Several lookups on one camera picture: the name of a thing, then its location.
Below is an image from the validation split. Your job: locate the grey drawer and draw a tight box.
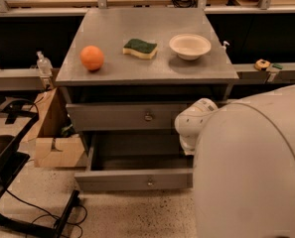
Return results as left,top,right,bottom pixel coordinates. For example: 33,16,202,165
66,100,228,132
75,133,193,192

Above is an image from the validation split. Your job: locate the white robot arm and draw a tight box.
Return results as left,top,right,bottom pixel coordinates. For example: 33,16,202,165
175,84,295,238

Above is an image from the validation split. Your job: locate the grey top drawer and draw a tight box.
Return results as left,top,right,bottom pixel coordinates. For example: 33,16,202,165
66,100,228,132

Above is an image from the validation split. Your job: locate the grey drawer cabinet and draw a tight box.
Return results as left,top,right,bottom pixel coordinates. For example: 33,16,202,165
55,7,239,186

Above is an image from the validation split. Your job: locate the green yellow sponge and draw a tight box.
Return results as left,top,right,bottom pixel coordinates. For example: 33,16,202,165
122,39,157,60

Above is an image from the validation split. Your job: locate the white bowl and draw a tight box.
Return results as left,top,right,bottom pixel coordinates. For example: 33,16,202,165
169,34,212,60

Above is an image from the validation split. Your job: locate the orange fruit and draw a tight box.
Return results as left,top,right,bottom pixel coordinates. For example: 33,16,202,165
79,46,104,71

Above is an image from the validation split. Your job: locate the cardboard box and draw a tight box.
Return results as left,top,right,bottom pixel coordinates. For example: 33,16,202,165
23,88,87,168

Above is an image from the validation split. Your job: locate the small white pump bottle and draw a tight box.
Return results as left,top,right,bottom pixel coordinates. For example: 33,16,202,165
222,41,229,51

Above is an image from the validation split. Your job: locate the clear sanitizer bottle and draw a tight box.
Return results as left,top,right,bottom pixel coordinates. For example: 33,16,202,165
37,51,53,76

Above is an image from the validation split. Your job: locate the small green object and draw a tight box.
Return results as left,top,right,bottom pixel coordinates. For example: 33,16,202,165
272,63,283,69

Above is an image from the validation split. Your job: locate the black chair frame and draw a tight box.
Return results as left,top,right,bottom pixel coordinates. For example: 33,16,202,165
0,97,79,238

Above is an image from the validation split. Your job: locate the black floor cable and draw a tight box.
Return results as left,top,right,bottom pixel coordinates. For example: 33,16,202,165
6,188,88,238

